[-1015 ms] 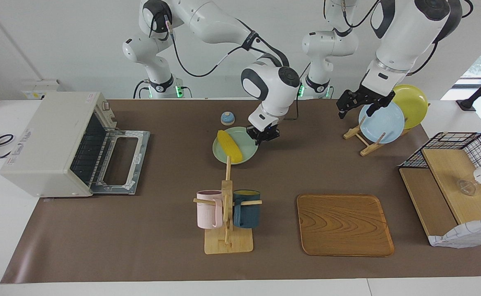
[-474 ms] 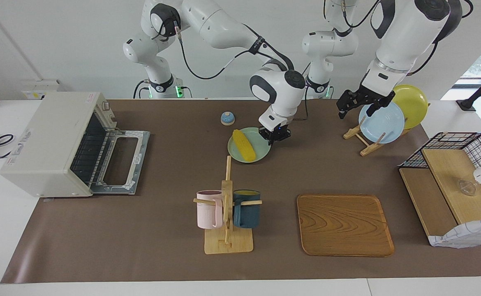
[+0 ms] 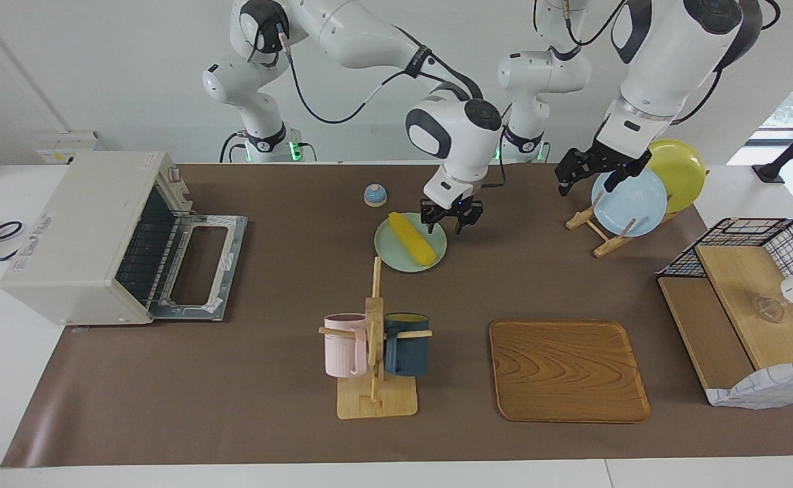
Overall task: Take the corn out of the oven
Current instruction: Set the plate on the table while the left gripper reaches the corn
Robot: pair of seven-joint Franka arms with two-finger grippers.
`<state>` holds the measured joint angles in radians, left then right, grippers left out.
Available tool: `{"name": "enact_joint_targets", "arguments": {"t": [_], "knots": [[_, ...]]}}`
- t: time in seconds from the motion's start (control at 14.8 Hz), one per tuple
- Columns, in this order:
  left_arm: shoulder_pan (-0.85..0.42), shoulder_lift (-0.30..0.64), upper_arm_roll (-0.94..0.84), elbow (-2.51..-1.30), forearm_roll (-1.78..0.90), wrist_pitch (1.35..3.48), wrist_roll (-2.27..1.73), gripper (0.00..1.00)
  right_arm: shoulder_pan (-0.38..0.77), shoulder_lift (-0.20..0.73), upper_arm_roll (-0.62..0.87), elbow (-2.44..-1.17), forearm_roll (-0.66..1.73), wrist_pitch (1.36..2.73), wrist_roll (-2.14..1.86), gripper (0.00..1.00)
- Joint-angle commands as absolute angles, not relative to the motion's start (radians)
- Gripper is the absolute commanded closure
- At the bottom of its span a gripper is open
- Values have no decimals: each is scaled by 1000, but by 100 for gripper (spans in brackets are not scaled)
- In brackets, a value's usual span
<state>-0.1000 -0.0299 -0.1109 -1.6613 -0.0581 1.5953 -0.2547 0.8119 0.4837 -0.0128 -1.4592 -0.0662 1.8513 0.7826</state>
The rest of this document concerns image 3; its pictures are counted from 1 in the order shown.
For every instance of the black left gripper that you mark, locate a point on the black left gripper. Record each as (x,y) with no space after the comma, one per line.
(603,159)

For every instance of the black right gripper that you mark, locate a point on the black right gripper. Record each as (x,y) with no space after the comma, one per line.
(451,207)

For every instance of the yellow corn cob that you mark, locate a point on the yellow corn cob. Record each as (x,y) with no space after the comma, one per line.
(411,238)

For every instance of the pale green plate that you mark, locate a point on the pale green plate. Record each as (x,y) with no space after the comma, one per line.
(393,254)

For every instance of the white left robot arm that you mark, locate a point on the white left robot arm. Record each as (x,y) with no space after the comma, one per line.
(674,61)

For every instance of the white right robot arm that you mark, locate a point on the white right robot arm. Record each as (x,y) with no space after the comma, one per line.
(369,41)

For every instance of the oven control knob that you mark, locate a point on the oven control knob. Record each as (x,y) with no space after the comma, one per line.
(175,175)
(184,197)

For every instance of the white toaster oven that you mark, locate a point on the white toaster oven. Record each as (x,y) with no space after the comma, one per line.
(78,230)

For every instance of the light blue plate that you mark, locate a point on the light blue plate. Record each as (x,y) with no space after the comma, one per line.
(640,200)

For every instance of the wooden plate rack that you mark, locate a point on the wooden plate rack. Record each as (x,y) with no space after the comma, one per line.
(610,245)

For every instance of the yellow plate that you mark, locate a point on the yellow plate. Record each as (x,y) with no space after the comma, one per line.
(684,173)

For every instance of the dark blue mug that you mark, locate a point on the dark blue mug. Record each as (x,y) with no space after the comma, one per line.
(407,352)

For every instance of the pink mug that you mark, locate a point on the pink mug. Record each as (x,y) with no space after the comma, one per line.
(342,349)

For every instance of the wooden mug tree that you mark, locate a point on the wooden mug tree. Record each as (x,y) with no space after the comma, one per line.
(376,400)

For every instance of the wooden tray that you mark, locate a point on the wooden tray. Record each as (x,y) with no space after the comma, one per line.
(566,373)

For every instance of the clear glass cup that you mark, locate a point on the clear glass cup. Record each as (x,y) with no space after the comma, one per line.
(770,310)

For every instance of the brown table mat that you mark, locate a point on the brown table mat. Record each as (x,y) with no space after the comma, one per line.
(268,373)

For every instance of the white checkered cloth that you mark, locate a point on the white checkered cloth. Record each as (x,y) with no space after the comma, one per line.
(776,386)

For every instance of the white wall box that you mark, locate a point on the white wall box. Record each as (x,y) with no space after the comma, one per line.
(68,141)

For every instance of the white wall socket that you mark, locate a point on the white wall socket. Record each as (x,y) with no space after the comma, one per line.
(54,157)

